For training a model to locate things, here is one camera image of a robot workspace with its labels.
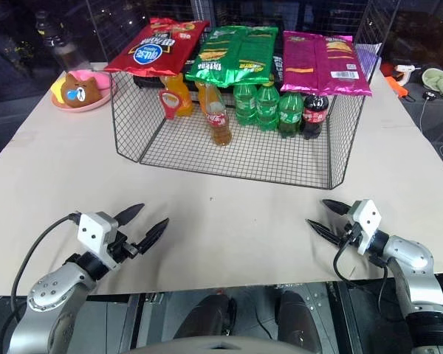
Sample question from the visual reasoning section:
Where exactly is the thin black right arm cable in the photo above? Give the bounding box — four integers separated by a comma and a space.
376, 262, 390, 314

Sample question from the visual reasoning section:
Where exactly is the orange tool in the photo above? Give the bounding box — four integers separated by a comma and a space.
385, 75, 409, 98

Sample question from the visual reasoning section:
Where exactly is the grey rounded robot body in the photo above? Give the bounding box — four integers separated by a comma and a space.
120, 330, 320, 354

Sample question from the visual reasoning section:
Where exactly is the pale green cloth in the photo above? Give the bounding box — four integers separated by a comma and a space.
422, 67, 443, 101

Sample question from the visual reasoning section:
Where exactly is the white glue gun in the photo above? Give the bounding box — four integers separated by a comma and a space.
392, 63, 424, 80

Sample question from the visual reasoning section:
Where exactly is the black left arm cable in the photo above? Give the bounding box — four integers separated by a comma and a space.
10, 212, 83, 298

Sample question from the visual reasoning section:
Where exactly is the magenta chips bag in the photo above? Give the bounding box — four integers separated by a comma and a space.
279, 30, 373, 97

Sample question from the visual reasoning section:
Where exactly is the glass bottle with amber drink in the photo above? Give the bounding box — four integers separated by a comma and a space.
202, 82, 233, 147

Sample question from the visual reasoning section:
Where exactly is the black floor cable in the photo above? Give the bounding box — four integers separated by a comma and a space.
254, 294, 282, 335

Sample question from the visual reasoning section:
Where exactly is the beige table cover sheet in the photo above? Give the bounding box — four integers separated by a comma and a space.
0, 60, 443, 298

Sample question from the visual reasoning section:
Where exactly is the green soda plastic bottle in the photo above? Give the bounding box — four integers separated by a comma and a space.
233, 83, 261, 128
278, 91, 305, 139
256, 83, 282, 132

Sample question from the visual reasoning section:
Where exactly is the black wire mesh rack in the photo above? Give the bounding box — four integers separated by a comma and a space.
110, 69, 367, 191

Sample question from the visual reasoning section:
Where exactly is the pale purple item behind rack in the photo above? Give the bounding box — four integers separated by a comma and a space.
355, 44, 382, 81

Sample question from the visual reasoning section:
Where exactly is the clear plastic bottle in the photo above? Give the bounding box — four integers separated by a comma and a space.
34, 10, 91, 72

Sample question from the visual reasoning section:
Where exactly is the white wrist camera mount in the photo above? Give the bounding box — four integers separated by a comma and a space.
348, 199, 383, 256
77, 212, 121, 273

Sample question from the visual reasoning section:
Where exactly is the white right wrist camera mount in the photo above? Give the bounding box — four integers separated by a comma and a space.
348, 199, 383, 256

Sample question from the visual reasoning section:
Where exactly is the dark rounded shape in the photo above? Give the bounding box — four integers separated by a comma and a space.
172, 292, 238, 350
278, 290, 323, 352

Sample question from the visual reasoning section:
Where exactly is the red chips bag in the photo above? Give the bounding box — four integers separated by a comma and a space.
103, 17, 210, 78

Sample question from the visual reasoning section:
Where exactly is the pink plate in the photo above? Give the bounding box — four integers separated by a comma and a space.
50, 69, 116, 112

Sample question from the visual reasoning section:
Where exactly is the brown bear plush toy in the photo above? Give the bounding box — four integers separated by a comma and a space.
60, 71, 110, 109

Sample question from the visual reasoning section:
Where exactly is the orange soda plastic bottle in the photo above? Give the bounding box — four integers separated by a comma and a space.
196, 81, 222, 115
159, 72, 193, 117

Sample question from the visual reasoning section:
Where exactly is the thin white cable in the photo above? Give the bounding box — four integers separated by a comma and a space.
418, 97, 443, 184

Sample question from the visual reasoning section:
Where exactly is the green chips bag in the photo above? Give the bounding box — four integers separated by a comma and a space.
185, 25, 280, 89

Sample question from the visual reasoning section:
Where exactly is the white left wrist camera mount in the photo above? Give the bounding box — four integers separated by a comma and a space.
77, 212, 121, 273

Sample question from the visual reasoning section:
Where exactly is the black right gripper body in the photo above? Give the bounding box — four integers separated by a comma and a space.
341, 216, 363, 250

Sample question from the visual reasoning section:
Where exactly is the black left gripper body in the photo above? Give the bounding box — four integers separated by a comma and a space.
105, 230, 141, 265

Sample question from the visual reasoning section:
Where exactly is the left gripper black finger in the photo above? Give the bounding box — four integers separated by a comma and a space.
138, 218, 170, 256
114, 203, 145, 227

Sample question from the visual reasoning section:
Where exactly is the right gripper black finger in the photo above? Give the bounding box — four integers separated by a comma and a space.
321, 199, 352, 217
305, 218, 343, 248

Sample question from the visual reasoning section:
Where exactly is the pink and yellow plush toy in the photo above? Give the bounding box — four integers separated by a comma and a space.
51, 69, 111, 105

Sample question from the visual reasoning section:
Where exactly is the dark cola plastic bottle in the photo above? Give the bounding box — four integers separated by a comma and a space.
301, 93, 330, 141

